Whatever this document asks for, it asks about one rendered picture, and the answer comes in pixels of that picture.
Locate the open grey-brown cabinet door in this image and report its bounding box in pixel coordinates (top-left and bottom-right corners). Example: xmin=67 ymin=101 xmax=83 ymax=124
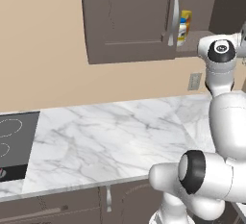
xmin=79 ymin=0 xmax=188 ymax=65

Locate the white mayonnaise jar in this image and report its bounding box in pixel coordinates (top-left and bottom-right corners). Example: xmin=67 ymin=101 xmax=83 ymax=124
xmin=177 ymin=17 xmax=187 ymax=47

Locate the grey-brown base cabinet door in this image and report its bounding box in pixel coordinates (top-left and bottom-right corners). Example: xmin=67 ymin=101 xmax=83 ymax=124
xmin=101 ymin=179 xmax=167 ymax=224

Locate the black induction hob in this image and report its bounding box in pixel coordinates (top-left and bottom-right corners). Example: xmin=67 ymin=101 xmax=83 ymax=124
xmin=0 ymin=111 xmax=41 ymax=184

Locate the grey-brown oven front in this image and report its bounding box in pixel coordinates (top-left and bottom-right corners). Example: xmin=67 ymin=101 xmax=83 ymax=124
xmin=0 ymin=187 xmax=104 ymax=224

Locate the grey wall outlet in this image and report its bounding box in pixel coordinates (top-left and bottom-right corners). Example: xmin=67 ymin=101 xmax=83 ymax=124
xmin=187 ymin=72 xmax=203 ymax=91

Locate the silver base cabinet handle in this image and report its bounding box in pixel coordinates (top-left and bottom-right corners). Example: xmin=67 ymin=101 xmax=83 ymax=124
xmin=105 ymin=185 xmax=113 ymax=213

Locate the silver cabinet door handle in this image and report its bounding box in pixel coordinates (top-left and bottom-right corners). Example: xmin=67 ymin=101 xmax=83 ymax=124
xmin=167 ymin=0 xmax=183 ymax=47

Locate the grey-brown wall cabinet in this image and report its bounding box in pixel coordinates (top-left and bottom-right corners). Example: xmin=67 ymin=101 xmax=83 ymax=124
xmin=175 ymin=0 xmax=246 ymax=59

